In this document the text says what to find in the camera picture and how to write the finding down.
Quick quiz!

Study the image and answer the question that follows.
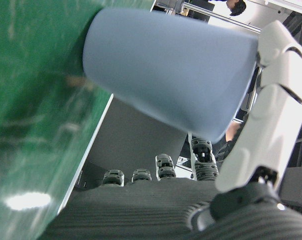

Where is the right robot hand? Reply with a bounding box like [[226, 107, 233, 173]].
[[42, 19, 302, 240]]

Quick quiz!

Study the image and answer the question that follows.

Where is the light blue cup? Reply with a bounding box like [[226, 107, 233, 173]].
[[82, 6, 259, 145]]

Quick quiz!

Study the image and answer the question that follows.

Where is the green conveyor belt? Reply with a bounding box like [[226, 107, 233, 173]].
[[0, 0, 156, 240]]

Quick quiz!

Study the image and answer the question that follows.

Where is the person in background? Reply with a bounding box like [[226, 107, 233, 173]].
[[226, 0, 247, 17]]

